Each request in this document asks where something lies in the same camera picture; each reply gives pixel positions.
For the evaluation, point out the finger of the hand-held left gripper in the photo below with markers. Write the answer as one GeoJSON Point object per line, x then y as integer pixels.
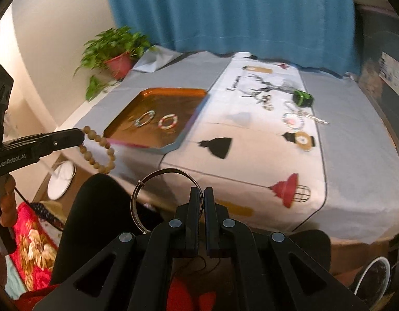
{"type": "Point", "coordinates": [63, 140]}

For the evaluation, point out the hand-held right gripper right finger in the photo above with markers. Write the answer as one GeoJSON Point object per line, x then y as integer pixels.
{"type": "Point", "coordinates": [210, 201]}

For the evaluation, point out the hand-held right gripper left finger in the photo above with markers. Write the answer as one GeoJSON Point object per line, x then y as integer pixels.
{"type": "Point", "coordinates": [195, 201]}

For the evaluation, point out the orange tray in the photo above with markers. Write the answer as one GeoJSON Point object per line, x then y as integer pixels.
{"type": "Point", "coordinates": [176, 103]}

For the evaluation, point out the pearl hair clip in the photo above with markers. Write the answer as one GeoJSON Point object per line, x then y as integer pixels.
{"type": "Point", "coordinates": [316, 118]}

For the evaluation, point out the green smart watch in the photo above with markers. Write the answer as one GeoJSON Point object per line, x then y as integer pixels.
{"type": "Point", "coordinates": [301, 97]}

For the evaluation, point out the person's left hand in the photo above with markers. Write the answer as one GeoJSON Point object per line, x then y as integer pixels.
{"type": "Point", "coordinates": [7, 202]}

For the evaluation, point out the white round device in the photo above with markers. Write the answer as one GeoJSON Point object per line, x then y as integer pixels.
{"type": "Point", "coordinates": [62, 184]}

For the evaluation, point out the white printed table runner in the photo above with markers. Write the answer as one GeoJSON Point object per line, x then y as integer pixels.
{"type": "Point", "coordinates": [251, 155]}

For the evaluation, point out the dark blue dotted cloth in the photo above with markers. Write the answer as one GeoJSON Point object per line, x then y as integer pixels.
{"type": "Point", "coordinates": [47, 215]}

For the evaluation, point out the person's left leg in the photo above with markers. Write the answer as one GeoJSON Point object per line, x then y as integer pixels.
{"type": "Point", "coordinates": [96, 217]}

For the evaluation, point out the person's red clothing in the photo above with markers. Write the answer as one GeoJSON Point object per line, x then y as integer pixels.
{"type": "Point", "coordinates": [186, 294]}

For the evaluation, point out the green plant in red pot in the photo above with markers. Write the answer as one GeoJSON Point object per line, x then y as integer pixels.
{"type": "Point", "coordinates": [117, 43]}

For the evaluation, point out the red floral blanket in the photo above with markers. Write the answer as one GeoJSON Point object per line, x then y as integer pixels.
{"type": "Point", "coordinates": [31, 249]}

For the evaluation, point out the grey tablecloth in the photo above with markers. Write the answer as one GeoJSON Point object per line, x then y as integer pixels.
{"type": "Point", "coordinates": [348, 155]}

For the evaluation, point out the white-rimmed round object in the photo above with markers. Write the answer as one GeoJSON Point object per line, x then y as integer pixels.
{"type": "Point", "coordinates": [369, 267]}

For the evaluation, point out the blue curtain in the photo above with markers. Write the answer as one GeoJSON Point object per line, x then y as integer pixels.
{"type": "Point", "coordinates": [235, 13]}

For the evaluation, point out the clear plastic storage box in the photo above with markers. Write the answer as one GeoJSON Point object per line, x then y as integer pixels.
{"type": "Point", "coordinates": [381, 32]}

